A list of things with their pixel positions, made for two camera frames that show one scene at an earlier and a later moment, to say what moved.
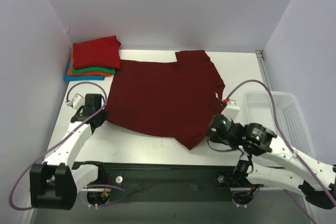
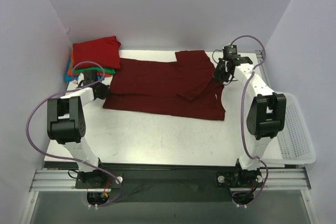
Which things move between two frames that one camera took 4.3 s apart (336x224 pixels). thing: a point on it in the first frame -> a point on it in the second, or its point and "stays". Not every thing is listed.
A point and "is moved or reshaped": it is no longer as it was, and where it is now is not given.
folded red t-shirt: x=102 y=52 stays
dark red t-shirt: x=179 y=99 is moved or reshaped
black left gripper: x=99 y=118 -> x=103 y=91
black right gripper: x=213 y=130 -> x=220 y=72
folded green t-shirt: x=97 y=70 stays
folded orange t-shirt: x=71 y=72 stays
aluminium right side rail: x=260 y=57 stays
